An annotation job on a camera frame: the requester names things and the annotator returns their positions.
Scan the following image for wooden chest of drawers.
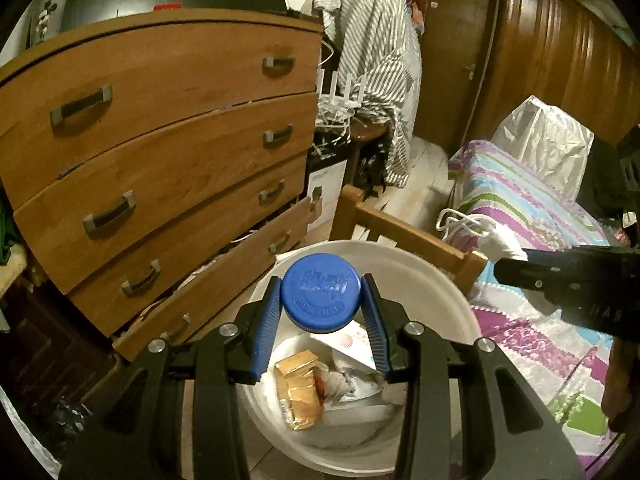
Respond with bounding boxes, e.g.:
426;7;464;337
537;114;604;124
0;7;327;362

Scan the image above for hanging orange bag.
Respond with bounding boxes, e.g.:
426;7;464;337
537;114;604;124
406;0;427;37

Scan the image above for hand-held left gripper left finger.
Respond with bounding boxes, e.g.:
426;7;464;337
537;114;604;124
59;275;283;480

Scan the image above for wooden chair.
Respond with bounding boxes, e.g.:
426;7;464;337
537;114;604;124
330;183;489;294

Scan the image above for white bag with handles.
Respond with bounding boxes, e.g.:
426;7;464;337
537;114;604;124
437;208;529;264

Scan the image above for tan cube block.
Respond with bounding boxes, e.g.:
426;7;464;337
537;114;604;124
272;351;327;432

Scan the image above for brown wooden door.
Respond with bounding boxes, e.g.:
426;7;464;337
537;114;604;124
410;0;494;147

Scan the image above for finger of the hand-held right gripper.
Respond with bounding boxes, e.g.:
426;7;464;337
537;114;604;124
494;245;640;307

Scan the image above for white plastic packaging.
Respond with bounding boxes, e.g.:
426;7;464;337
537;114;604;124
331;354;402;402

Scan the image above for white plastic bucket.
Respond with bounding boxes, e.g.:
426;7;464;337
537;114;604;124
235;240;484;474

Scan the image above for blue plastic lid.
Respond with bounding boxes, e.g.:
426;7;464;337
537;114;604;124
279;253;362;335

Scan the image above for green cloth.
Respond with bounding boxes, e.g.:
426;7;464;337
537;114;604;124
0;194;27;267

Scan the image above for tangle of white cables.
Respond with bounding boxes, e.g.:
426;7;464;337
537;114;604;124
311;41;397;162

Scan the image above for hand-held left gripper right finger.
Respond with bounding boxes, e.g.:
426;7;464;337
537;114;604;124
361;272;586;480

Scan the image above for cartoon mouse cup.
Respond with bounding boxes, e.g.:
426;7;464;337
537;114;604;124
30;0;72;52

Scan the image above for brown wooden wardrobe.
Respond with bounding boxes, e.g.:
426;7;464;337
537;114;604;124
470;0;640;162

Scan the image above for white cardboard box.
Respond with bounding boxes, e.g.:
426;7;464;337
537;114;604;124
305;159;349;234

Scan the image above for grey striped cloth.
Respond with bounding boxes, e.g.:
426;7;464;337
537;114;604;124
306;0;424;189

